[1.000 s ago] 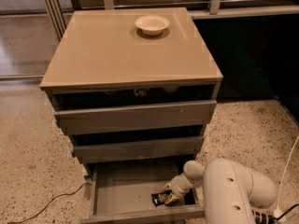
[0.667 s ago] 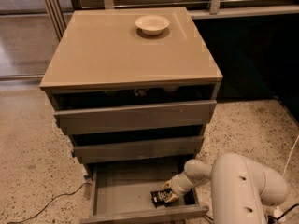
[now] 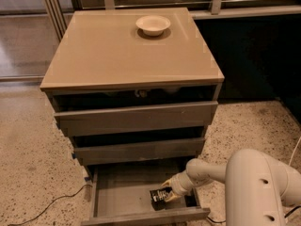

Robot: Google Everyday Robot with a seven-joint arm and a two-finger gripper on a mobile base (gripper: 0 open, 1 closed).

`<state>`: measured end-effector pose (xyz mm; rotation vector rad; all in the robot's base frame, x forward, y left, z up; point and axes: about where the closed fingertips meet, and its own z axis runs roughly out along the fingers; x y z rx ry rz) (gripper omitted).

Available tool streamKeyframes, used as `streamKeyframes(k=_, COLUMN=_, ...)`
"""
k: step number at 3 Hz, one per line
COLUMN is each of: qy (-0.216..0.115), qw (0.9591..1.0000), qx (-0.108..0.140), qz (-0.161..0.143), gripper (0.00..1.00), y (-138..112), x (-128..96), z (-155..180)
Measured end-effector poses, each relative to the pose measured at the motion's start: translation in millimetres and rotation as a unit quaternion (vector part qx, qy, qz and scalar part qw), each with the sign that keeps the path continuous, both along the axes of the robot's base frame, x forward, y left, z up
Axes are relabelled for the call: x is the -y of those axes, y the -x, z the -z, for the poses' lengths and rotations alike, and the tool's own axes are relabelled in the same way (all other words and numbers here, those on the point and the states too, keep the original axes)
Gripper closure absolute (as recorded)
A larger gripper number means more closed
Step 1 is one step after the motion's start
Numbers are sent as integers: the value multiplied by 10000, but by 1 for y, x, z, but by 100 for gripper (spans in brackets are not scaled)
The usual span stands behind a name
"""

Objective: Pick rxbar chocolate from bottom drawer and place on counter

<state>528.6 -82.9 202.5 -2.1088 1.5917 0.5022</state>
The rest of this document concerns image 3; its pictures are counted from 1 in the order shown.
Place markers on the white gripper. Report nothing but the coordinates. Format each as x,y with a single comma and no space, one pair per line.
177,185

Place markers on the black rxbar chocolate wrapper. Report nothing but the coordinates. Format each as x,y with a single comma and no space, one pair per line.
160,195

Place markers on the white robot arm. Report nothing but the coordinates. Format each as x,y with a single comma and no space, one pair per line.
257,187

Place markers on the middle grey drawer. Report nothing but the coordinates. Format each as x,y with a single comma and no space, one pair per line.
139,151

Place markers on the bottom grey open drawer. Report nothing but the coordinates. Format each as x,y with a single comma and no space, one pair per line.
121,195

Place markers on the top grey drawer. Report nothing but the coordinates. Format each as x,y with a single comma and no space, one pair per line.
135,118

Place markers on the grey drawer cabinet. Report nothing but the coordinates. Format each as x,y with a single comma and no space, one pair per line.
105,61

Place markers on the white bowl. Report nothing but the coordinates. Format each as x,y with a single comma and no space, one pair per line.
153,25

